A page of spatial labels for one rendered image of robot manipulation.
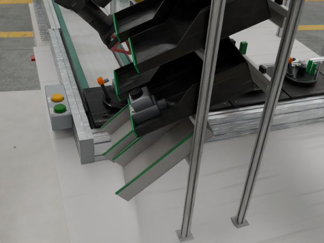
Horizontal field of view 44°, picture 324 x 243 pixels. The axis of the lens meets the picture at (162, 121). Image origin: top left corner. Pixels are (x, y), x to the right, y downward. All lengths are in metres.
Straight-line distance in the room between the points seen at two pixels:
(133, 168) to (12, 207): 0.37
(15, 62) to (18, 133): 2.42
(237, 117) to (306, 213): 0.40
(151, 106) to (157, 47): 0.14
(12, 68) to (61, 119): 2.43
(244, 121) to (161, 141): 0.49
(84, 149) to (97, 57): 0.65
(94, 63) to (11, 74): 1.96
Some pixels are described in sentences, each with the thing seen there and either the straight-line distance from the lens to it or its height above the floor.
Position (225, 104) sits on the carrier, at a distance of 1.45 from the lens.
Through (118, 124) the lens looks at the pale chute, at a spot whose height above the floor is 1.03.
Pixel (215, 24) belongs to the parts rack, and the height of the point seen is 1.46.
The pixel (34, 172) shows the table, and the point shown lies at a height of 0.86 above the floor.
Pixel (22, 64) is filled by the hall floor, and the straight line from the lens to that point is 3.82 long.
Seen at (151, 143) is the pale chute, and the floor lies 1.07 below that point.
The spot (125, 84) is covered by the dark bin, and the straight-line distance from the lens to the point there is 1.06.
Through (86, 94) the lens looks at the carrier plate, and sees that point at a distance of 1.45.
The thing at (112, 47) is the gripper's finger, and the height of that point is 1.22.
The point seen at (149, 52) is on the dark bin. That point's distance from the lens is 0.85.
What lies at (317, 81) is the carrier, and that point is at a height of 0.97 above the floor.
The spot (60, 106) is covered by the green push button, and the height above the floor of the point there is 0.97.
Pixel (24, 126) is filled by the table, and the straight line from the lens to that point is 1.51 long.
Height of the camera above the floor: 1.73
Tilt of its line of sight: 35 degrees down
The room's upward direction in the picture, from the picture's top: 4 degrees clockwise
